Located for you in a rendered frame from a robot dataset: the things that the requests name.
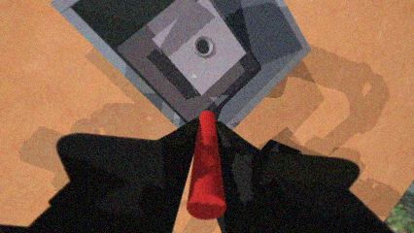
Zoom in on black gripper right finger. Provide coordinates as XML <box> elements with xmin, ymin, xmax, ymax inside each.
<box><xmin>216</xmin><ymin>120</ymin><xmax>360</xmax><ymax>233</ymax></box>

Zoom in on red peg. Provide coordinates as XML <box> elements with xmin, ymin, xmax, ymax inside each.
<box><xmin>187</xmin><ymin>111</ymin><xmax>226</xmax><ymax>219</ymax></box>

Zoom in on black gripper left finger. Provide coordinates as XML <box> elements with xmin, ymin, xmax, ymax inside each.
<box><xmin>56</xmin><ymin>118</ymin><xmax>199</xmax><ymax>233</ymax></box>

